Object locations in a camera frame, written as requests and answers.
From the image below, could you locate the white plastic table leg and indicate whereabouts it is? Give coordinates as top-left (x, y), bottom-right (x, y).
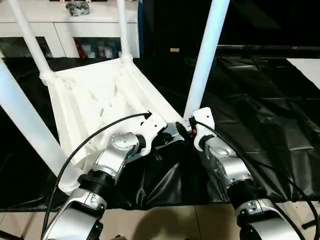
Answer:
top-left (116, 0), bottom-right (133, 63)
top-left (183, 0), bottom-right (231, 121)
top-left (8, 0), bottom-right (55, 79)
top-left (0, 58), bottom-right (83, 197)

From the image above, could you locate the white plastic table top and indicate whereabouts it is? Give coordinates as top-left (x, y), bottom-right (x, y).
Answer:
top-left (39, 57), bottom-right (191, 197)

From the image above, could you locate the black glossy mat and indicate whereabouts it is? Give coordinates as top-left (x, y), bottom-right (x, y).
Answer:
top-left (0, 56), bottom-right (320, 211)

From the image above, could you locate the black television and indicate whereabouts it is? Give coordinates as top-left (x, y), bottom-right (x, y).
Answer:
top-left (216, 44), bottom-right (320, 60)

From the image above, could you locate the white sideboard surface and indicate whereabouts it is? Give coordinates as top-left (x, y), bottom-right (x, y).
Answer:
top-left (286, 58), bottom-right (320, 90)

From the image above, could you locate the white glass-door cabinet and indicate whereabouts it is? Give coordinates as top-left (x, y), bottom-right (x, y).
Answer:
top-left (0, 0), bottom-right (141, 60)

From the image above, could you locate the black bundle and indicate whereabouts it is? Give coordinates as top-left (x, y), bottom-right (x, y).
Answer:
top-left (64, 1), bottom-right (91, 17)

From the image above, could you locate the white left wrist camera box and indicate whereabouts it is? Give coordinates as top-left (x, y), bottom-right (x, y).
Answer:
top-left (139, 116), bottom-right (168, 156)

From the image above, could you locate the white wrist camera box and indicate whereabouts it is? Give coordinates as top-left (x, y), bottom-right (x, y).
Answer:
top-left (191, 107), bottom-right (217, 152)
top-left (139, 116), bottom-right (168, 156)

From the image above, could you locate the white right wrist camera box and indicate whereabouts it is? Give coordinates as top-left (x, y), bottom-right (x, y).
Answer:
top-left (191, 107), bottom-right (217, 152)

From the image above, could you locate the black metal table frame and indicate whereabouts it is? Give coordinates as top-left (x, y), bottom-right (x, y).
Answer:
top-left (301, 211), bottom-right (320, 230)

